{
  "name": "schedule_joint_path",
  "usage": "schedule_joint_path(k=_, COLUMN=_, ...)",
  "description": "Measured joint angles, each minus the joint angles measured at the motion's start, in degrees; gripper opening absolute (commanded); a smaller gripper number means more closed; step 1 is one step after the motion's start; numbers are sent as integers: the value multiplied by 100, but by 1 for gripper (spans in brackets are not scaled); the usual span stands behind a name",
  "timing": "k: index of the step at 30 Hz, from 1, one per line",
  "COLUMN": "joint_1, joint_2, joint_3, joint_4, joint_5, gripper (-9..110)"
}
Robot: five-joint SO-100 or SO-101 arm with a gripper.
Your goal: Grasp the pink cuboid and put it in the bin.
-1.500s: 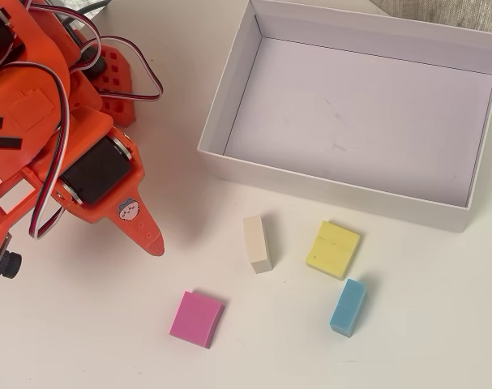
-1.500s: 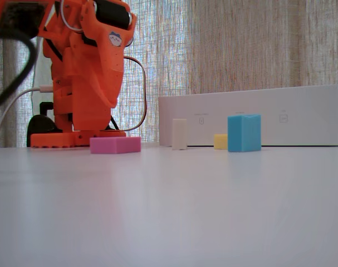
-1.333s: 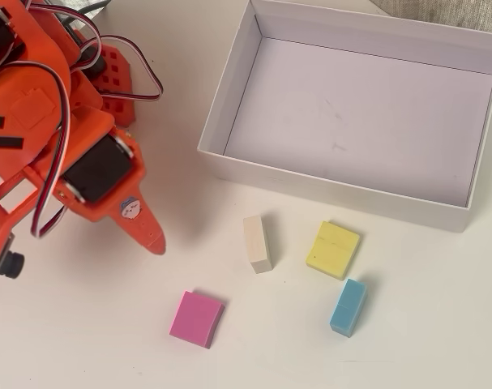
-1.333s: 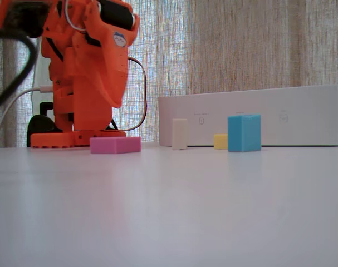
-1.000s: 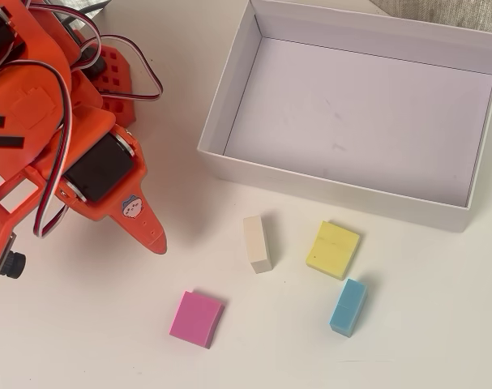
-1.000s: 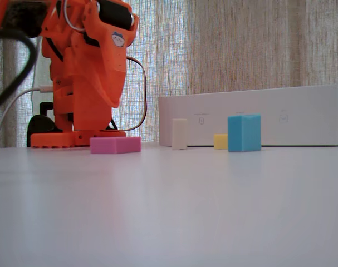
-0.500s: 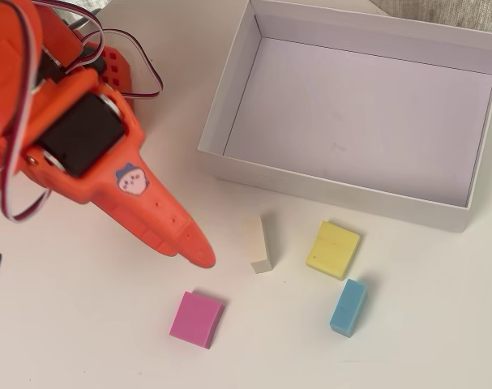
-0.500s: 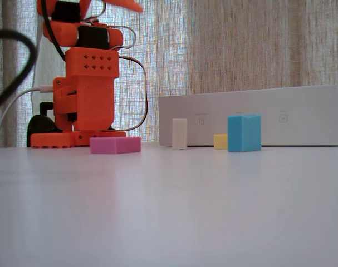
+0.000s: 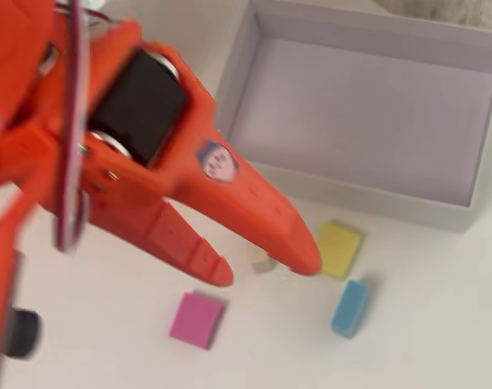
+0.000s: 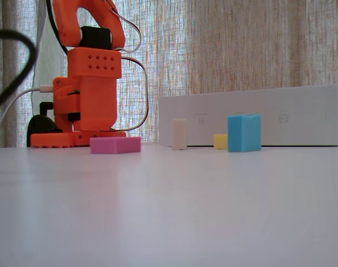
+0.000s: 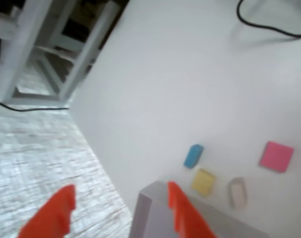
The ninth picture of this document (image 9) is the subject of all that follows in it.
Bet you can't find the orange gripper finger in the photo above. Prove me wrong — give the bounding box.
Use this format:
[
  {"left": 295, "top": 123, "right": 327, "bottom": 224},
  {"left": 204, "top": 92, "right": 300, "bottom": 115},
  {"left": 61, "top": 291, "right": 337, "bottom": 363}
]
[
  {"left": 81, "top": 135, "right": 235, "bottom": 287},
  {"left": 163, "top": 132, "right": 324, "bottom": 276}
]

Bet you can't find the pink foam cuboid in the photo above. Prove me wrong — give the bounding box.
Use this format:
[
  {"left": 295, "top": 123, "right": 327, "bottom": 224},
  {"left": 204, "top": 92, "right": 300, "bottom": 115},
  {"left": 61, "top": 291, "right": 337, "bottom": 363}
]
[{"left": 168, "top": 290, "right": 226, "bottom": 352}]

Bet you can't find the yellow foam cuboid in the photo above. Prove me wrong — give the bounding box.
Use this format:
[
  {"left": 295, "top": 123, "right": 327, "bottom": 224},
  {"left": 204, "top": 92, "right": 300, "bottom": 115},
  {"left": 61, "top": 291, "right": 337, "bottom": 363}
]
[{"left": 316, "top": 218, "right": 364, "bottom": 280}]

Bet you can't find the white foam cuboid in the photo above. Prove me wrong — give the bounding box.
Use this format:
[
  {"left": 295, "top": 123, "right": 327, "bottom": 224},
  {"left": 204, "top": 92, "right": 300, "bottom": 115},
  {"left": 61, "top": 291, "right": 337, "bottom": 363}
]
[{"left": 251, "top": 253, "right": 277, "bottom": 275}]

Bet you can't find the white servo wire loop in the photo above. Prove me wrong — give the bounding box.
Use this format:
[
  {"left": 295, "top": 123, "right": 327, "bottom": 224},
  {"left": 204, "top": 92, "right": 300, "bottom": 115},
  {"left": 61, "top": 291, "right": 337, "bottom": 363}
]
[{"left": 53, "top": 0, "right": 117, "bottom": 254}]

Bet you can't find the orange gripper black motor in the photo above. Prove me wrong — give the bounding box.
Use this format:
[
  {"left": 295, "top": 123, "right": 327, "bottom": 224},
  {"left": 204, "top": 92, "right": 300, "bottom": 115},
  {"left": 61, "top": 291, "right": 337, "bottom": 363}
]
[{"left": 50, "top": 0, "right": 220, "bottom": 177}]

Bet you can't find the white cardboard bin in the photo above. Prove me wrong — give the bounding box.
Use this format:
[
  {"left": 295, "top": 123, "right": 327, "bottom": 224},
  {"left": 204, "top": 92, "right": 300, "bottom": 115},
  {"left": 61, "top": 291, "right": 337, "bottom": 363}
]
[{"left": 212, "top": 0, "right": 492, "bottom": 234}]

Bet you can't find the blue foam cuboid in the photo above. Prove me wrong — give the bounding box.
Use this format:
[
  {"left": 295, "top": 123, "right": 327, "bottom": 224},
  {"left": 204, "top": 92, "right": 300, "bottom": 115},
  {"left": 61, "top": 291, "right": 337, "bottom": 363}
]
[{"left": 329, "top": 278, "right": 370, "bottom": 340}]

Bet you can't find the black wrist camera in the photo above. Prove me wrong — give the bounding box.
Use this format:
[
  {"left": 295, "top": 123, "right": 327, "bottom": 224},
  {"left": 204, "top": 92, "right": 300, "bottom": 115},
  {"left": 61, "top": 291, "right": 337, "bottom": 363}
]
[{"left": 2, "top": 308, "right": 41, "bottom": 360}]

